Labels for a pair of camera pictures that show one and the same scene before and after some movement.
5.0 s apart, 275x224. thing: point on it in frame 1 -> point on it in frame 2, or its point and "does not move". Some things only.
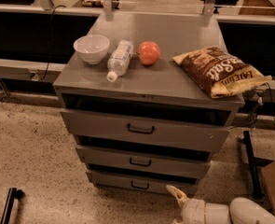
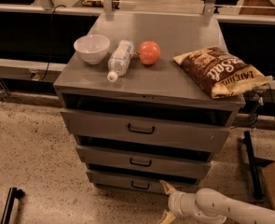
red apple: (149, 52) does not move
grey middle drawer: (143, 161) does not move
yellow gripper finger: (175, 221) -> (167, 218)
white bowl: (92, 49) does not move
